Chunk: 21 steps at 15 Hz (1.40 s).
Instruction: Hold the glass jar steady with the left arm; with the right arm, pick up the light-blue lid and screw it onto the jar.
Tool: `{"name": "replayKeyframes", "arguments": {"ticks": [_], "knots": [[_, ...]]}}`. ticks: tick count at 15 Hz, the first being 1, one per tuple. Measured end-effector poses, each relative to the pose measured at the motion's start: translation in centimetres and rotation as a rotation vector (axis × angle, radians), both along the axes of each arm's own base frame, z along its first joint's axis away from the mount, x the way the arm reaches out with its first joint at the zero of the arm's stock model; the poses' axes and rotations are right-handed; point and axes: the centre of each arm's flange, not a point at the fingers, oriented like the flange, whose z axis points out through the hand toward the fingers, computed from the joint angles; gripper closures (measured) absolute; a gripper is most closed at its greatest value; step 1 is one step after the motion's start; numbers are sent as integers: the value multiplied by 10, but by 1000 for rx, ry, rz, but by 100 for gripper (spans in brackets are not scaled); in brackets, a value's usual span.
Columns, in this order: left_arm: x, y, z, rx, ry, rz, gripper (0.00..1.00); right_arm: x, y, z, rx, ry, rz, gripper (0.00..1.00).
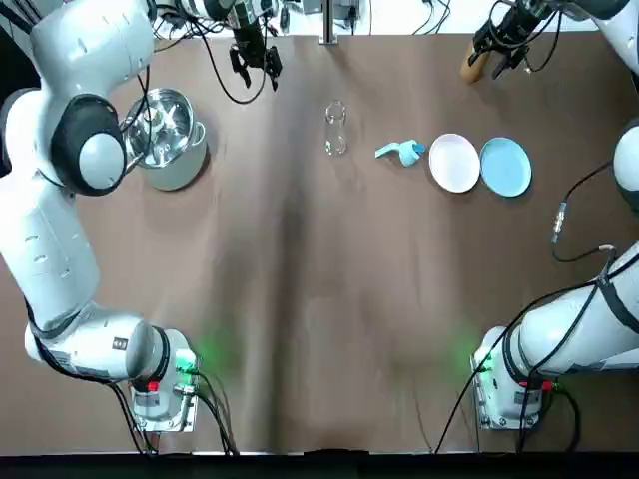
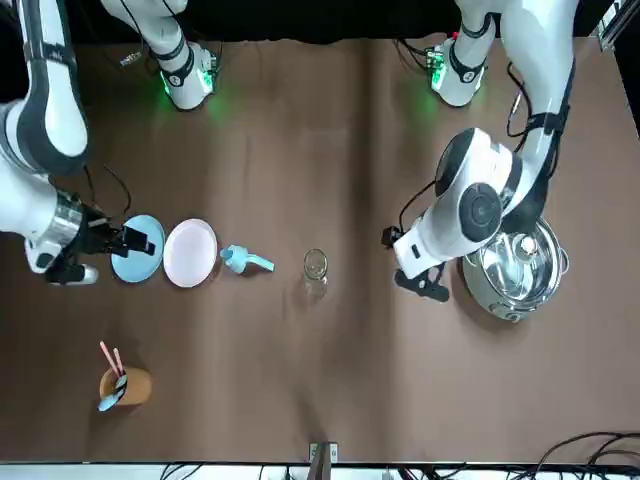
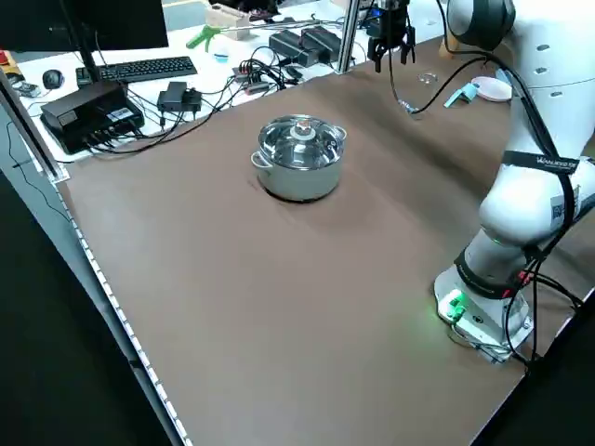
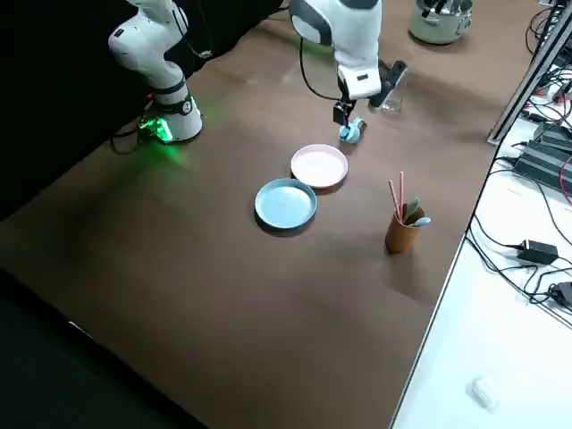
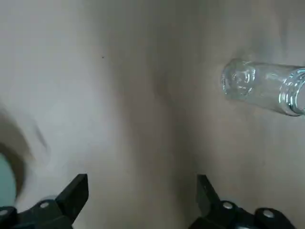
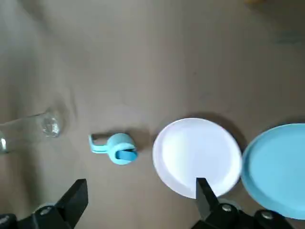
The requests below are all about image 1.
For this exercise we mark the glass pot lid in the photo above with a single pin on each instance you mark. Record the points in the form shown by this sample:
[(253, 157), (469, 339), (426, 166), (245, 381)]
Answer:
[(160, 125)]

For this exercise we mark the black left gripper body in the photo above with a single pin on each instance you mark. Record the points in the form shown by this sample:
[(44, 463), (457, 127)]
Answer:
[(248, 35)]

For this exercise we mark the steel cooking pot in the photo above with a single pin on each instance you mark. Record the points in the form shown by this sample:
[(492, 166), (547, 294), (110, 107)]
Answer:
[(180, 169)]

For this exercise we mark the blue plate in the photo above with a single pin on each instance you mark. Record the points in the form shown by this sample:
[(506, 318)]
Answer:
[(505, 167)]

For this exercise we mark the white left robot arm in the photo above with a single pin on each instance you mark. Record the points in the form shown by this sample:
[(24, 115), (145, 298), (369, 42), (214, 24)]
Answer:
[(60, 249)]

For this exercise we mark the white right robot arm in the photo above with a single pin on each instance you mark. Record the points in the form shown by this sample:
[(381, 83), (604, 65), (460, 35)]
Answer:
[(549, 339)]

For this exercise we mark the pink plate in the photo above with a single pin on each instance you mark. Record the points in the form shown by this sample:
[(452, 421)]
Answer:
[(454, 162)]

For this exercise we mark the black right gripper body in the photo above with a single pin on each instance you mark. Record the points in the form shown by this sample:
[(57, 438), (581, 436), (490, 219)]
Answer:
[(511, 25)]

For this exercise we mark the aluminium profile post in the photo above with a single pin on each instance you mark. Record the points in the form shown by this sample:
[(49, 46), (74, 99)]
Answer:
[(329, 25)]

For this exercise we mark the clear glass jar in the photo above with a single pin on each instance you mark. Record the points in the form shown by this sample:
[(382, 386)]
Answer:
[(335, 130)]

